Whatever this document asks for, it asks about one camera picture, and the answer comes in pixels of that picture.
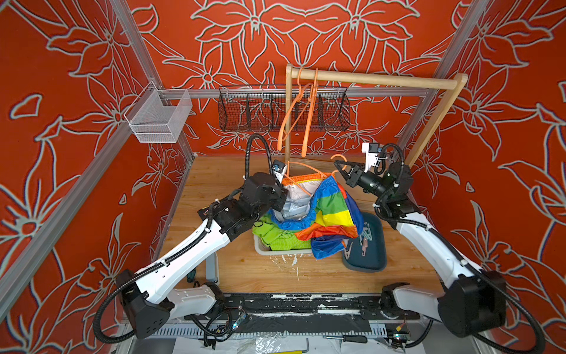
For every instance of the grey rectangular block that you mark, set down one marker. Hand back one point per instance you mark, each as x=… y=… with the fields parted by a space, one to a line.
x=212 y=268

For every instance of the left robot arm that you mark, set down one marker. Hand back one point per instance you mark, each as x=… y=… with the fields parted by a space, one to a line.
x=148 y=296

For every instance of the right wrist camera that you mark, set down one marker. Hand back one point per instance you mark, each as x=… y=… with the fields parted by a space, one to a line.
x=375 y=159

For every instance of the rainbow striped shorts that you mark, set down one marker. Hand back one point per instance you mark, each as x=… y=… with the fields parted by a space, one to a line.
x=319 y=213

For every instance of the orange hanger of rainbow shorts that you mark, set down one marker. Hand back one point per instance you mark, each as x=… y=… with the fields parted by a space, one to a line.
x=309 y=168

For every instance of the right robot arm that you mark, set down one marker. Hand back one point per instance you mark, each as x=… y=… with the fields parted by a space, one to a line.
x=474 y=300

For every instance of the orange clothes hanger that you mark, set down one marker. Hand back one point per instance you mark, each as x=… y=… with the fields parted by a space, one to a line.
x=288 y=123

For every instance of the clear acrylic wall bin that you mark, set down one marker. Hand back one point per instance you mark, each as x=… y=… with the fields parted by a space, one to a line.
x=159 y=115

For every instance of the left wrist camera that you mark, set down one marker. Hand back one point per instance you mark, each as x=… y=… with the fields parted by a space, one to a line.
x=279 y=169

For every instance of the white plastic basket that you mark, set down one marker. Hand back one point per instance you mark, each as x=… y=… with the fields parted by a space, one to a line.
x=261 y=249

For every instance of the green handled screwdriver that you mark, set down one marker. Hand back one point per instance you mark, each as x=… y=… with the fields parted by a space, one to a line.
x=191 y=277

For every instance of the clothespin in tray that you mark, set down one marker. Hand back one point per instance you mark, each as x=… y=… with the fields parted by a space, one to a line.
x=348 y=251

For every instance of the wooden clothes rack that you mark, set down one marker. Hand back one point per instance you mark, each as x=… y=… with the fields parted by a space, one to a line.
x=384 y=108

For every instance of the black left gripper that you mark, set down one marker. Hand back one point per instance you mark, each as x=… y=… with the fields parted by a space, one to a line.
x=283 y=197

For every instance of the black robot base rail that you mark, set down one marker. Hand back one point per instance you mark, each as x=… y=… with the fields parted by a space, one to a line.
x=311 y=313

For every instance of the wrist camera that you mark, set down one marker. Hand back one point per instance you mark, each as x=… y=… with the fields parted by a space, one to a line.
x=279 y=169
x=375 y=159

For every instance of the black wire wall basket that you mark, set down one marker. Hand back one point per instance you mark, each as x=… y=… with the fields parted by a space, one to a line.
x=263 y=108

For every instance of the teal plastic tray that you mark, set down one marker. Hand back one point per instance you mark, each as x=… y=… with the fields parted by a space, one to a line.
x=376 y=257

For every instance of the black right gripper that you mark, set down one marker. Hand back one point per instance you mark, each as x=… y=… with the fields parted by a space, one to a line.
x=350 y=177

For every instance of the orange hanger of green shorts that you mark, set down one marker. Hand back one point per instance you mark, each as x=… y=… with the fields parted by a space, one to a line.
x=309 y=115

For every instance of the lime green shorts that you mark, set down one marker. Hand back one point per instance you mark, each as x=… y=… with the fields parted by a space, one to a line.
x=275 y=238

